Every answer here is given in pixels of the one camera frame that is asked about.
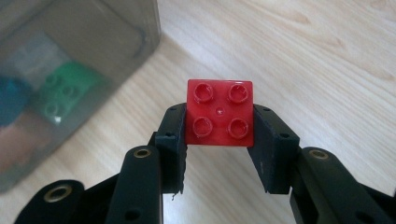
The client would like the green toy block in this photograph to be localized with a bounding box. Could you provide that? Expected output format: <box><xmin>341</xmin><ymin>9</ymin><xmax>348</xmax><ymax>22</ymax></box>
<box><xmin>36</xmin><ymin>61</ymin><xmax>102</xmax><ymax>126</ymax></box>

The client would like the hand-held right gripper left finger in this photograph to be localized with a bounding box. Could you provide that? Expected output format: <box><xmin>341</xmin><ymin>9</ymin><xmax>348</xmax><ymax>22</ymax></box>
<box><xmin>148</xmin><ymin>103</ymin><xmax>189</xmax><ymax>195</ymax></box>

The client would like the pink toy block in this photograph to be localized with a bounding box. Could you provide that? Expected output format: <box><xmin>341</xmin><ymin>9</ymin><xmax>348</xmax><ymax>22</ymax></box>
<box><xmin>0</xmin><ymin>115</ymin><xmax>62</xmax><ymax>176</ymax></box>

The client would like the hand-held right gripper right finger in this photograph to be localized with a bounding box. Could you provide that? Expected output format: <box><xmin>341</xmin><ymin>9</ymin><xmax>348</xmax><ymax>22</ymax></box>
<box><xmin>247</xmin><ymin>104</ymin><xmax>302</xmax><ymax>195</ymax></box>

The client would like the red toy block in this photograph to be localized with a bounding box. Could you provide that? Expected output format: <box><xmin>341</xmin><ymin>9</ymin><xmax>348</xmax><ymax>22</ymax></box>
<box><xmin>185</xmin><ymin>78</ymin><xmax>255</xmax><ymax>147</ymax></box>

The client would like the dark blue toy block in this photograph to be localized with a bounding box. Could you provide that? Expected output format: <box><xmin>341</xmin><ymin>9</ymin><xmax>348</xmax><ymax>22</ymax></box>
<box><xmin>0</xmin><ymin>77</ymin><xmax>34</xmax><ymax>128</ymax></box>

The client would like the clear grey storage box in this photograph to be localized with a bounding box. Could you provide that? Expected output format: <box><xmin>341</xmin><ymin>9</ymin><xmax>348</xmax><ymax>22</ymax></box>
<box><xmin>0</xmin><ymin>0</ymin><xmax>163</xmax><ymax>194</ymax></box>

